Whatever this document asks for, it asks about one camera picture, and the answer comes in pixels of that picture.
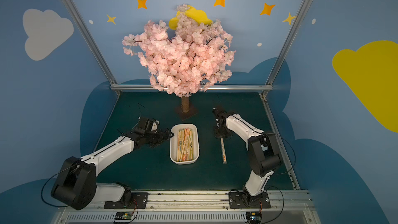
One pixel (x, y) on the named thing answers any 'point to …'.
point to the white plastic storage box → (193, 150)
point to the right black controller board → (254, 217)
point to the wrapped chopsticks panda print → (180, 141)
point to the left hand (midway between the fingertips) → (169, 135)
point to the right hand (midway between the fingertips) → (222, 133)
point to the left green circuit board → (123, 215)
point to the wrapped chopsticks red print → (186, 138)
